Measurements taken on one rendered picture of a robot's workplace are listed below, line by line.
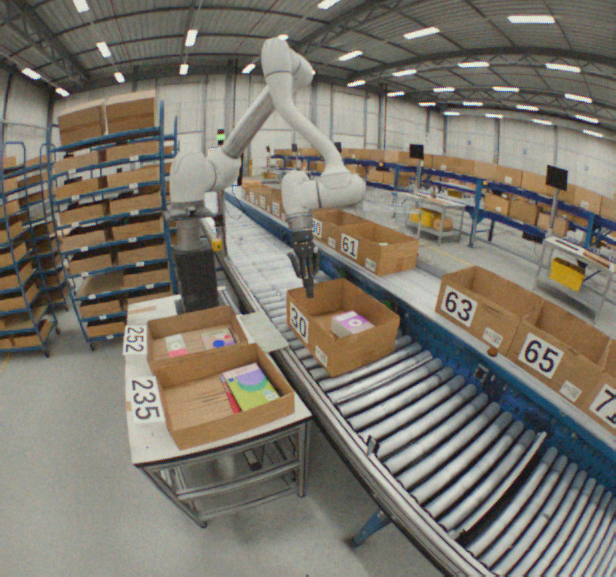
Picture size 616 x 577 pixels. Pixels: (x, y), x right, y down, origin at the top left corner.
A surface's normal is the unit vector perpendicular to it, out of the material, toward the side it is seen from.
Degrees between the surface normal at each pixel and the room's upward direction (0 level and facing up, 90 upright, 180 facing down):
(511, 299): 89
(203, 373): 88
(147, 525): 0
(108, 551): 0
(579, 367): 90
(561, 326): 90
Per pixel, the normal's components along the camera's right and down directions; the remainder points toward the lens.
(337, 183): -0.11, 0.16
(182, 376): 0.53, 0.32
